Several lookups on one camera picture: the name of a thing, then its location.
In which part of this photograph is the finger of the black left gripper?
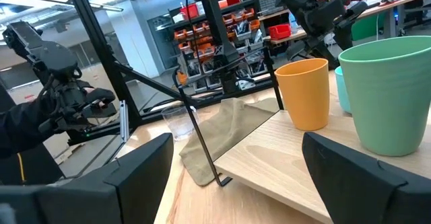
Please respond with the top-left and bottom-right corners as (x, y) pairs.
(286, 35), (339, 70)
(333, 1), (368, 52)

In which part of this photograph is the turquoise mug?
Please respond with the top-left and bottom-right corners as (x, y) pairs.
(334, 65), (353, 114)

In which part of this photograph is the person's forearm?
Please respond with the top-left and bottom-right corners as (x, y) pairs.
(0, 98), (65, 159)

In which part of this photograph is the silver aluminium bracket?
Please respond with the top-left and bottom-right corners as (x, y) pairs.
(119, 99), (131, 143)

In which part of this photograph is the clear glass mug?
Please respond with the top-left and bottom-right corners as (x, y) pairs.
(160, 105), (200, 141)

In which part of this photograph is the storage rack with orange bins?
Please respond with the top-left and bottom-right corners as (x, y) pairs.
(168, 0), (294, 94)

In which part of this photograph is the person's hand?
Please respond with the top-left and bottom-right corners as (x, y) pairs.
(82, 86), (106, 110)

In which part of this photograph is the black aluminium table frame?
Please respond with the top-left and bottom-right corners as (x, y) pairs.
(62, 0), (280, 147)

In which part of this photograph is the orange plastic cup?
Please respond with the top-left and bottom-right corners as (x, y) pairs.
(274, 58), (330, 132)

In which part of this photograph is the beige cloth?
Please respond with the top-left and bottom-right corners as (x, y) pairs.
(178, 98), (280, 187)

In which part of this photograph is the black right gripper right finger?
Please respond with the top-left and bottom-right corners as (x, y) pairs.
(302, 131), (408, 224)

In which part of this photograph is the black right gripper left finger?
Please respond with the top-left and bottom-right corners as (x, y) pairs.
(104, 132), (175, 224)

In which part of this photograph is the red plastic bin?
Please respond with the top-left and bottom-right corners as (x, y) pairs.
(268, 24), (292, 40)

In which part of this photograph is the wooden workbench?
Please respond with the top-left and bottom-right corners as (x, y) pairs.
(257, 0), (431, 50)

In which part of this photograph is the green ribbed plastic cup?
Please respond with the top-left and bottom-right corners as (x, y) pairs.
(337, 35), (431, 157)

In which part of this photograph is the wooden shelf with black frame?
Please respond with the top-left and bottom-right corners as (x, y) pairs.
(171, 38), (431, 224)

